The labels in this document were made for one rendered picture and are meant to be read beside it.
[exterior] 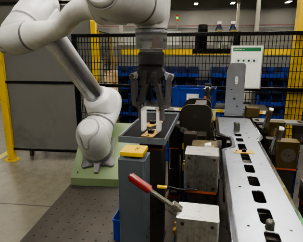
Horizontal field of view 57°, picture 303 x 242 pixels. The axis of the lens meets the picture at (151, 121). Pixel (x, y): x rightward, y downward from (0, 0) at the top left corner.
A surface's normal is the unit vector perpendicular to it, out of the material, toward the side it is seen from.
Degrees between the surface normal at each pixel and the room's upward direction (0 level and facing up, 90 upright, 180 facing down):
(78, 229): 0
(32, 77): 90
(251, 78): 90
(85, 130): 48
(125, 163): 90
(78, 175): 42
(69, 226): 0
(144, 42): 90
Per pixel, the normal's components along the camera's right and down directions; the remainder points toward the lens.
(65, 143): -0.12, 0.23
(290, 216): 0.00, -0.97
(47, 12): 0.89, -0.03
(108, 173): -0.05, -0.56
